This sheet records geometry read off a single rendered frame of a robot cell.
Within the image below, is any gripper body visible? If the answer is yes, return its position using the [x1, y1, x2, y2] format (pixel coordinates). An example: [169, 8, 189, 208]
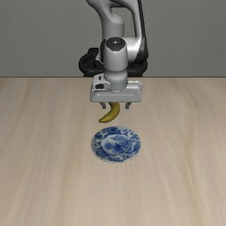
[89, 73, 144, 104]

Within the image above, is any yellow banana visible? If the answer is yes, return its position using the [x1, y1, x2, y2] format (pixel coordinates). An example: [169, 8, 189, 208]
[98, 102, 121, 124]

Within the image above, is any blue and white plate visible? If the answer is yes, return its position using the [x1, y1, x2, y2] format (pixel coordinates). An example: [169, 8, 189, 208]
[90, 125, 142, 163]

